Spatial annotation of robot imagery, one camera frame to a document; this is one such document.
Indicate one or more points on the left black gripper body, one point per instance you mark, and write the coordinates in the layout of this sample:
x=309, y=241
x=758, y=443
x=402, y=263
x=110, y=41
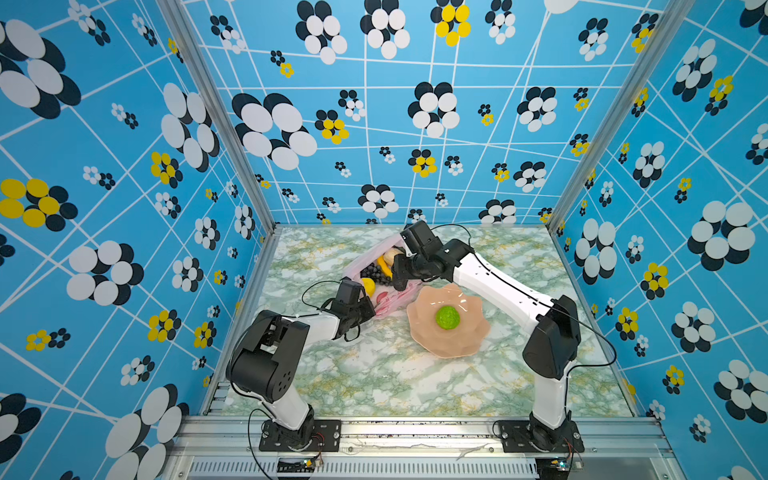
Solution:
x=361, y=314

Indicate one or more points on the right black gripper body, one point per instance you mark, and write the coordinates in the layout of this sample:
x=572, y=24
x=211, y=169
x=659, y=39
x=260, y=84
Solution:
x=411, y=268

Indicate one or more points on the yellow fake lemon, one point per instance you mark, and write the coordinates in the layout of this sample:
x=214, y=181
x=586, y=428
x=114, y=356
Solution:
x=369, y=286

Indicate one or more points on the pink plastic bag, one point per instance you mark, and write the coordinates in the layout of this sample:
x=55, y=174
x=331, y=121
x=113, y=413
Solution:
x=387, y=299

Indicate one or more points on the green fake lime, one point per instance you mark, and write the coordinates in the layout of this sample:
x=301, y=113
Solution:
x=447, y=318

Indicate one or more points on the pink scalloped plastic plate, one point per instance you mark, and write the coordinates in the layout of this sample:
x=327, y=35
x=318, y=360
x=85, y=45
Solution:
x=463, y=341

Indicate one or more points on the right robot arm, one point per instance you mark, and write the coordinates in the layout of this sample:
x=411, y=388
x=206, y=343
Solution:
x=552, y=324

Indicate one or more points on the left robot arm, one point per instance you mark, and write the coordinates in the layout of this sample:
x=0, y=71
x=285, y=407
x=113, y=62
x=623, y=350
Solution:
x=265, y=359

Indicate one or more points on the black fake grapes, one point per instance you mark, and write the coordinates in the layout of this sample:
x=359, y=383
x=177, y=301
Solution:
x=374, y=272

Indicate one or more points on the yellow fake banana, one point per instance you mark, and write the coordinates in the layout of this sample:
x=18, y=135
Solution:
x=386, y=270

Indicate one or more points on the left green circuit board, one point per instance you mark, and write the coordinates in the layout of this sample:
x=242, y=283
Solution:
x=299, y=466

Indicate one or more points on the green circuit board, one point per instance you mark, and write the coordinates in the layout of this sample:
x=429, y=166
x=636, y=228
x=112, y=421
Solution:
x=557, y=468
x=299, y=466

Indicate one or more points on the right green circuit board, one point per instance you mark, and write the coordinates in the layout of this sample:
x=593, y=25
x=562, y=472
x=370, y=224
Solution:
x=557, y=468

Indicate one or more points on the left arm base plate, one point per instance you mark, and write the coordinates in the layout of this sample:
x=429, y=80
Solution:
x=321, y=435

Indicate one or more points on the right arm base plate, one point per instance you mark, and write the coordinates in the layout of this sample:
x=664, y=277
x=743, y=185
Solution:
x=532, y=436

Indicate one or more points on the aluminium front rail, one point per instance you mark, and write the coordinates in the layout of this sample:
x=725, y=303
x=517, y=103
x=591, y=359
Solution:
x=420, y=448

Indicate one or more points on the left aluminium corner post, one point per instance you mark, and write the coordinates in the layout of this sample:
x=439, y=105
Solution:
x=182, y=32

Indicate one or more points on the aluminium corner post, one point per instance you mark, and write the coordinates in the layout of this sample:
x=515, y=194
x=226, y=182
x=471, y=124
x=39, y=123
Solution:
x=670, y=21
x=182, y=32

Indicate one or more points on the right aluminium corner post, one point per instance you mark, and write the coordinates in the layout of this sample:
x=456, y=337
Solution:
x=670, y=21

